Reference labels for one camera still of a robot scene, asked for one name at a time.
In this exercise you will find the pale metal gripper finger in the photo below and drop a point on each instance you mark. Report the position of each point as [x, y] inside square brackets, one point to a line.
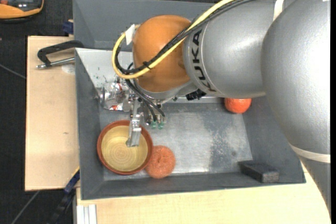
[130, 136]
[137, 136]

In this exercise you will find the orange bowl with yellow inside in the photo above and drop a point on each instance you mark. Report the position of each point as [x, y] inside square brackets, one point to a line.
[120, 157]

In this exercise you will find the crumpled silver foil packet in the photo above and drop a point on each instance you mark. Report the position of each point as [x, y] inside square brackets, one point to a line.
[111, 97]

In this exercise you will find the orange round scrubber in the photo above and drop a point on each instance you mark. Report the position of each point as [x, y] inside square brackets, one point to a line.
[160, 162]

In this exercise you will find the grey metal bin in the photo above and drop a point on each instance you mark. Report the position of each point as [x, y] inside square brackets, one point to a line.
[199, 136]

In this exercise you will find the pale brown cardboard board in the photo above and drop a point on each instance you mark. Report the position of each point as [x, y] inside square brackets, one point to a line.
[50, 118]

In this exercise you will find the orange fruit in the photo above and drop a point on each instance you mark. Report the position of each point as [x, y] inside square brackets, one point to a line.
[237, 105]

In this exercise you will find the dark grey flat block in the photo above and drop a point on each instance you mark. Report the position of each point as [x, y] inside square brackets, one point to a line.
[258, 171]

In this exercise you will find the black cylinder on white bracket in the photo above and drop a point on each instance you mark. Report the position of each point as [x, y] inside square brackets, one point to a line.
[195, 94]

